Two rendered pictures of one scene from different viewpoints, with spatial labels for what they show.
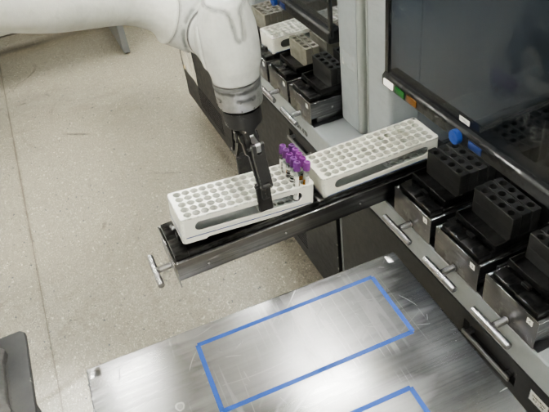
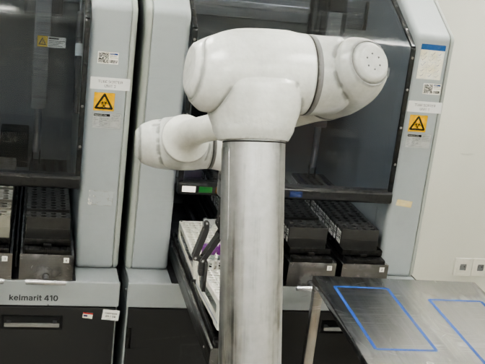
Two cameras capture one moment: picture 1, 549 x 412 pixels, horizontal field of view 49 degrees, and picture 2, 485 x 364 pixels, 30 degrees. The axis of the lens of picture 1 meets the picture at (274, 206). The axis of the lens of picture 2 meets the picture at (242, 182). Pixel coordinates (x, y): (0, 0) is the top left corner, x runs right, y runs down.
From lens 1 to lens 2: 2.15 m
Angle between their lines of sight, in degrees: 76
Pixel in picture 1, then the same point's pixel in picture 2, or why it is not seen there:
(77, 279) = not seen: outside the picture
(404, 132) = (196, 227)
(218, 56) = not seen: hidden behind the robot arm
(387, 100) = (169, 211)
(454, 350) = (405, 283)
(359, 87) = (118, 218)
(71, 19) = not seen: hidden behind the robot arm
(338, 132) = (97, 274)
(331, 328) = (376, 307)
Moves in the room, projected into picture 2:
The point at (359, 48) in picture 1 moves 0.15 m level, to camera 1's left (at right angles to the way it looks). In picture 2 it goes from (122, 179) to (107, 195)
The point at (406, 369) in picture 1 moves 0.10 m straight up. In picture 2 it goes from (415, 297) to (422, 259)
